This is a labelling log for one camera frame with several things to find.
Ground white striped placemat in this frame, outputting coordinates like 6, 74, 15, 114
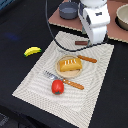
11, 30, 115, 128

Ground cream bowl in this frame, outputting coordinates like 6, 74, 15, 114
116, 4, 128, 31

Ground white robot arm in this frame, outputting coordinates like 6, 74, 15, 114
78, 0, 110, 44

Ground yellow toy banana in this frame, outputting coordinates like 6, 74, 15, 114
24, 47, 42, 57

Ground orange toy bread loaf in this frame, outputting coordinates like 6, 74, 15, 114
59, 58, 82, 72

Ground fork with wooden handle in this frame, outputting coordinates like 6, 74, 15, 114
44, 71, 84, 90

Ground red toy bell pepper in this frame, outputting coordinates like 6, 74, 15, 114
51, 80, 64, 95

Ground round beige plate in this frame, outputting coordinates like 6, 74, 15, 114
55, 55, 82, 79

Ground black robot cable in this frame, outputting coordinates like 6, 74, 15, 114
44, 0, 108, 52

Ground brown stick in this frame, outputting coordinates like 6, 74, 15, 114
75, 41, 88, 46

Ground knife with wooden handle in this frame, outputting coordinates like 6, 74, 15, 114
77, 55, 97, 63

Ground small grey pot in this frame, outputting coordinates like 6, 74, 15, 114
59, 2, 78, 20

